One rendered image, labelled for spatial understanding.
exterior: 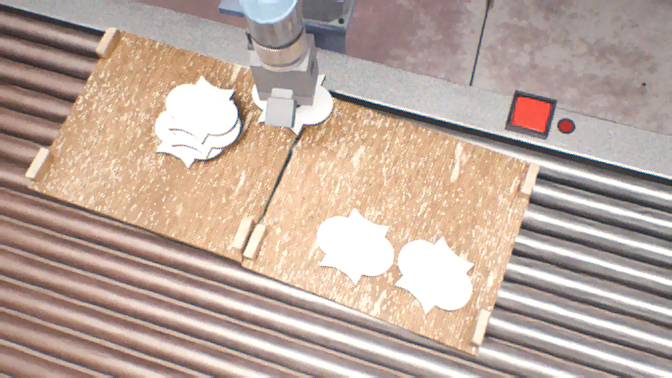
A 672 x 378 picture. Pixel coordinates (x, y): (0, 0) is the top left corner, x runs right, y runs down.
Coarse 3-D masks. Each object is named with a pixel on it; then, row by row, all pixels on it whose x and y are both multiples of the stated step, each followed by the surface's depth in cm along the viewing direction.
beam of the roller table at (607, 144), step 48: (0, 0) 150; (48, 0) 149; (96, 0) 149; (192, 48) 143; (240, 48) 143; (336, 96) 140; (384, 96) 137; (432, 96) 137; (480, 96) 136; (528, 144) 133; (576, 144) 132; (624, 144) 131
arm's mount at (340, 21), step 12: (312, 0) 143; (324, 0) 141; (336, 0) 140; (348, 0) 146; (312, 12) 146; (324, 12) 145; (336, 12) 144; (348, 12) 149; (324, 24) 149; (336, 24) 148
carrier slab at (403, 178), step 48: (336, 144) 132; (384, 144) 131; (432, 144) 131; (288, 192) 129; (336, 192) 128; (384, 192) 128; (432, 192) 128; (480, 192) 127; (288, 240) 126; (432, 240) 124; (480, 240) 124; (336, 288) 122; (384, 288) 122; (480, 288) 121; (432, 336) 118
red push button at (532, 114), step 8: (520, 96) 134; (520, 104) 134; (528, 104) 134; (536, 104) 134; (544, 104) 134; (520, 112) 133; (528, 112) 133; (536, 112) 133; (544, 112) 133; (512, 120) 133; (520, 120) 133; (528, 120) 133; (536, 120) 132; (544, 120) 132; (528, 128) 132; (536, 128) 132; (544, 128) 132
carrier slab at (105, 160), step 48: (144, 48) 142; (96, 96) 138; (144, 96) 138; (240, 96) 137; (96, 144) 134; (144, 144) 134; (240, 144) 133; (288, 144) 132; (48, 192) 131; (96, 192) 131; (144, 192) 130; (192, 192) 130; (240, 192) 129; (192, 240) 126
